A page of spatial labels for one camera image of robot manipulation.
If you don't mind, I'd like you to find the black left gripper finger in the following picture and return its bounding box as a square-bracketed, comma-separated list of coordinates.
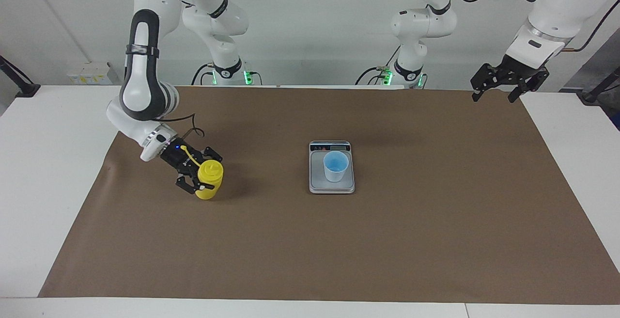
[470, 64, 507, 102]
[507, 68, 550, 104]

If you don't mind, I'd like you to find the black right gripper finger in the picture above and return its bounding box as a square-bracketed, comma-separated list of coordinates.
[198, 146, 224, 163]
[175, 175, 214, 197]

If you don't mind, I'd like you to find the yellow squeeze bottle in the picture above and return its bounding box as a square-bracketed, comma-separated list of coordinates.
[182, 145, 224, 200]

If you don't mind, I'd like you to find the light blue plastic cup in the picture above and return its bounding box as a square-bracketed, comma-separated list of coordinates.
[323, 151, 350, 183]

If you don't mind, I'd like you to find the silver digital kitchen scale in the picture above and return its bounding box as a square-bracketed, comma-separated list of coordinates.
[309, 140, 356, 194]

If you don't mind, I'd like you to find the black clamp stand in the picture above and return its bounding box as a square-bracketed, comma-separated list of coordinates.
[576, 66, 620, 105]
[0, 55, 41, 98]

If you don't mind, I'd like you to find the dark grey partition panel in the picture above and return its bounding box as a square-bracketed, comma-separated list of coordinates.
[562, 30, 620, 91]

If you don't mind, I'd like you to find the white box with yellow labels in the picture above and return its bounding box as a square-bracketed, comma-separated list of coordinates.
[67, 62, 113, 85]

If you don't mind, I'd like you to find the brown paper mat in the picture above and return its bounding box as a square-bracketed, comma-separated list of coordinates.
[38, 85, 620, 305]

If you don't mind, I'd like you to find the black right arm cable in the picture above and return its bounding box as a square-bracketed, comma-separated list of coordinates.
[165, 112, 207, 140]

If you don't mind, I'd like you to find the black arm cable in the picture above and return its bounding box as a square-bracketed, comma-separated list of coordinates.
[448, 0, 620, 53]
[165, 112, 207, 140]

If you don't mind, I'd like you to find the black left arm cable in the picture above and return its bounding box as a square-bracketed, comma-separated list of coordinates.
[448, 0, 620, 53]

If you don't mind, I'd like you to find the black base cable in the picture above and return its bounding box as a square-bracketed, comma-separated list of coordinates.
[192, 61, 216, 86]
[355, 46, 402, 86]

